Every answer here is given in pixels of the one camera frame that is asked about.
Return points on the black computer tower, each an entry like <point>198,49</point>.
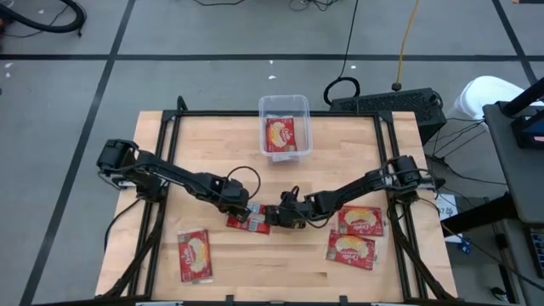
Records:
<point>382,106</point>

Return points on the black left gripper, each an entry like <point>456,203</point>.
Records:
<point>234,197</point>

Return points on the white waste bin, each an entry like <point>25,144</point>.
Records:
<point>480,93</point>

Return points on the clear plastic bin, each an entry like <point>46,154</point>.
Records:
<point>306,106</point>

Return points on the black aluminium table frame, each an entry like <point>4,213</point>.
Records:
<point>212,113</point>

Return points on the dark blue box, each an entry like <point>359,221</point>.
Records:
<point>529,134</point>

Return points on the white paper sheet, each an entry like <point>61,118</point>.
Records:
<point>446,210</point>

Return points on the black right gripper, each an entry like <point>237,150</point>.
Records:
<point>293,214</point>

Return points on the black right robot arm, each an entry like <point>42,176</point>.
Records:
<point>361,187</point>

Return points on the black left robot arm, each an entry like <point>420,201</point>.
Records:
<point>170,176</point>

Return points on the grey keyboard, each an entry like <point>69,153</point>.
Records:
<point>537,251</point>

